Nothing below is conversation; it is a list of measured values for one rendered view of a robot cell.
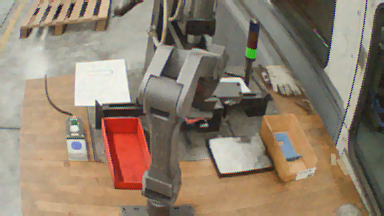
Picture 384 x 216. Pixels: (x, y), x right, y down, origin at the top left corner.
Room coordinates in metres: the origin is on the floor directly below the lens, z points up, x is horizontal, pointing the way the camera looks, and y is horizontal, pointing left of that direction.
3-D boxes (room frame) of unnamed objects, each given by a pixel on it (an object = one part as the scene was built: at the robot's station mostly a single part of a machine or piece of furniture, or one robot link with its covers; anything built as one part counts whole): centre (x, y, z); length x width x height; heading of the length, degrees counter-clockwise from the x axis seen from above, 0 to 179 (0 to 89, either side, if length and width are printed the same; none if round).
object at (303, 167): (1.21, -0.32, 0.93); 0.25 x 0.13 x 0.08; 18
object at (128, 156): (1.09, 0.16, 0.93); 0.25 x 0.12 x 0.06; 18
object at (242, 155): (1.18, -0.16, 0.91); 0.17 x 0.16 x 0.02; 108
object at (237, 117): (1.39, 0.02, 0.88); 0.65 x 0.50 x 0.03; 108
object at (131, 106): (1.25, 0.19, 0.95); 0.15 x 0.03 x 0.10; 108
